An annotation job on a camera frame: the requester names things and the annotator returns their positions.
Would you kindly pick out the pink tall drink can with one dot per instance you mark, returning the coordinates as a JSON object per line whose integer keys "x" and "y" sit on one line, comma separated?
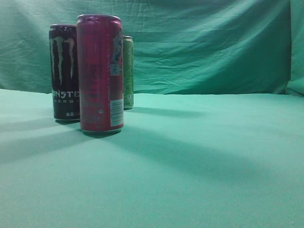
{"x": 100, "y": 69}

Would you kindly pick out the green table cloth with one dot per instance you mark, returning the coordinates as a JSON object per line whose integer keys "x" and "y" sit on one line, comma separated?
{"x": 181, "y": 161}

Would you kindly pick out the light green drink can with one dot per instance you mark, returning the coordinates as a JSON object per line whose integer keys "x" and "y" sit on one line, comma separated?
{"x": 128, "y": 81}

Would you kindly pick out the green backdrop cloth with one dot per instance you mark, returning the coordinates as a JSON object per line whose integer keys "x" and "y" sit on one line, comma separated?
{"x": 180, "y": 46}

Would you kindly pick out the black Monster energy can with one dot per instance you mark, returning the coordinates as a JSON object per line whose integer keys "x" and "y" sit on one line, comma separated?
{"x": 64, "y": 72}

